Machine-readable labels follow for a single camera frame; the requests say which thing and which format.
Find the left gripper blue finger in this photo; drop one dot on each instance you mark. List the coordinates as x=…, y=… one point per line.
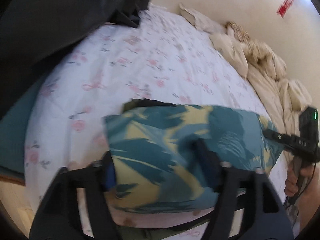
x=110, y=180

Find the pink bear print garment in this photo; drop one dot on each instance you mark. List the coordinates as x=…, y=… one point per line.
x=154, y=220

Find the teal camouflage shorts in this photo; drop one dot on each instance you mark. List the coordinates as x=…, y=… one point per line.
x=156, y=167

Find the olive green garment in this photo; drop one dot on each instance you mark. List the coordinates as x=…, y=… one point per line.
x=195, y=232

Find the black garment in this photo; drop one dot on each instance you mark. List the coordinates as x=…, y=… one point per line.
x=136, y=103

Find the cream bear print duvet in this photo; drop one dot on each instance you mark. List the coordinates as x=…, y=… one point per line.
x=284, y=99

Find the floral white bed sheet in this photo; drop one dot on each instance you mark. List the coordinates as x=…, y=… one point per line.
x=165, y=59

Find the cream pillow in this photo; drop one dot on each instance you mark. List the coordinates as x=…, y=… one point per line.
x=200, y=21

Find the black plastic cover sheet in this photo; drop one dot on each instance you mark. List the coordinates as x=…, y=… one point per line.
x=35, y=32

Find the red wall decoration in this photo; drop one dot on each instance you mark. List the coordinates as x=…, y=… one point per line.
x=283, y=8

